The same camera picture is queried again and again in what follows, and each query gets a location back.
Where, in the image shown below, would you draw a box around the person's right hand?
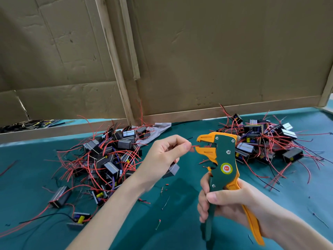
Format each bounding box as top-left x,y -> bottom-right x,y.
197,172 -> 279,238

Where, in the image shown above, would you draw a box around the person's left hand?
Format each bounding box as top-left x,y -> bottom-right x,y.
131,135 -> 193,192

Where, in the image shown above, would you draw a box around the transformer with wires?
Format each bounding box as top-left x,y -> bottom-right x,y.
164,144 -> 197,178

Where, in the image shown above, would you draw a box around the pile of wired transformers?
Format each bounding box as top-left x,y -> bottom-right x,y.
0,119 -> 157,232
213,104 -> 333,192

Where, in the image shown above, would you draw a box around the orange green wire strippers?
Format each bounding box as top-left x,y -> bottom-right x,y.
196,132 -> 265,246

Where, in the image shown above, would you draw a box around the person's right forearm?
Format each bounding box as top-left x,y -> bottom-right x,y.
263,208 -> 333,250

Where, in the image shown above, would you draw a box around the person's left forearm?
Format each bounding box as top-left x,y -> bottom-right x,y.
67,180 -> 147,250

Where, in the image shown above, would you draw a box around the crumpled grey plastic bag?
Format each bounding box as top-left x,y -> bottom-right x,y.
136,122 -> 172,146

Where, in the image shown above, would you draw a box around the thin wooden strip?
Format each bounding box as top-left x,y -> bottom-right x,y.
120,0 -> 141,80

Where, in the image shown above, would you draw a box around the smooth brown cardboard panel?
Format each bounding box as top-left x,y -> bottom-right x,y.
129,0 -> 333,117

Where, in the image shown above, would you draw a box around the creased brown cardboard panel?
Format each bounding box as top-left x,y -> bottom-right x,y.
0,0 -> 127,127

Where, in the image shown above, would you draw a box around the long wooden bottom rail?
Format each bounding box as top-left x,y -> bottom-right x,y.
143,96 -> 322,124

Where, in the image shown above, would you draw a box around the short wooden bottom rail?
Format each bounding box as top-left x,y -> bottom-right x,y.
0,119 -> 129,144

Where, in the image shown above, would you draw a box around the wide wooden post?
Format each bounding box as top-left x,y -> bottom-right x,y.
95,0 -> 135,125

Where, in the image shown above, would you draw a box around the heap of black cables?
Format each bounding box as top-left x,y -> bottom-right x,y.
0,118 -> 74,133

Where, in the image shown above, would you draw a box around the wooden corner post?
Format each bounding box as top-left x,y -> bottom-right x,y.
318,65 -> 333,107

